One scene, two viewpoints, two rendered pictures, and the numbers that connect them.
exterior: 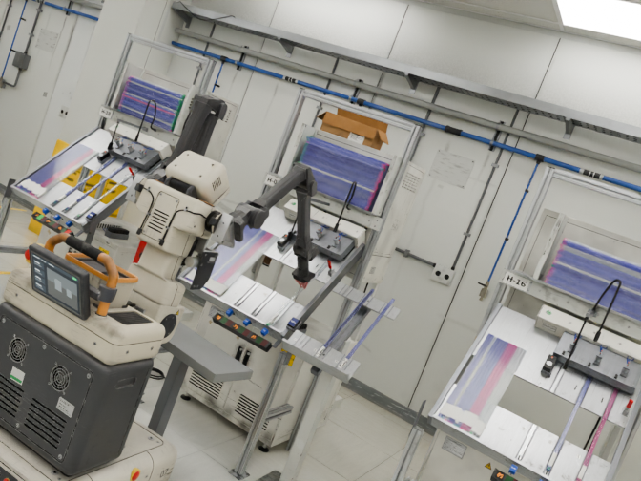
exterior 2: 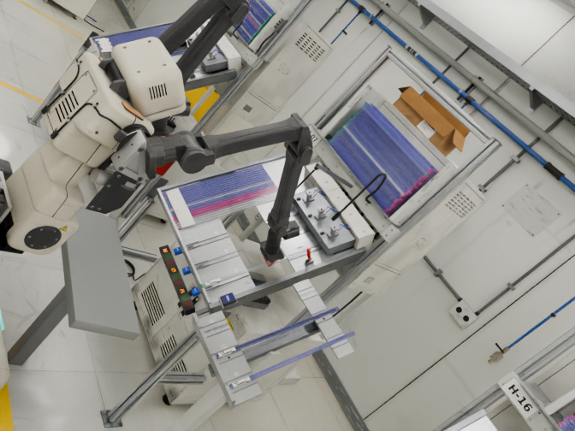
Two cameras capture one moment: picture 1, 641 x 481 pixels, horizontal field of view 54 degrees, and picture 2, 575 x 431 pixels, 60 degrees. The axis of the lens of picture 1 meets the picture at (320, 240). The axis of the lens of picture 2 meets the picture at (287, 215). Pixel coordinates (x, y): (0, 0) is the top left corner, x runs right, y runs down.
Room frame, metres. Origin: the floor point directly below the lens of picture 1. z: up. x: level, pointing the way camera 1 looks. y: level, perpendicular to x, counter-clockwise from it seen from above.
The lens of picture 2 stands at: (1.17, -0.27, 1.71)
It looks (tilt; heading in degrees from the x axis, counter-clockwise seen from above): 17 degrees down; 10
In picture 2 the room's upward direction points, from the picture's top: 45 degrees clockwise
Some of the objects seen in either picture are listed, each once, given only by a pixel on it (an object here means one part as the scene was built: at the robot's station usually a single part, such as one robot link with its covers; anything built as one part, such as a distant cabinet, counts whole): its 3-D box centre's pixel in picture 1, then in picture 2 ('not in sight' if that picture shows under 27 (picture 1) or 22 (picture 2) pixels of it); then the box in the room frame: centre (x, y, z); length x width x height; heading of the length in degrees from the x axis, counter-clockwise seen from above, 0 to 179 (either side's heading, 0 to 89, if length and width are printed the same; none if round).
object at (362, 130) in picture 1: (364, 129); (441, 123); (3.75, -0.01, 1.82); 0.68 x 0.30 x 0.20; 63
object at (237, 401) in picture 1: (267, 366); (222, 318); (3.57, 0.02, 0.31); 0.70 x 0.65 x 0.62; 63
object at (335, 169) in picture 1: (341, 173); (382, 158); (3.43, 0.02, 1.52); 0.51 x 0.13 x 0.27; 63
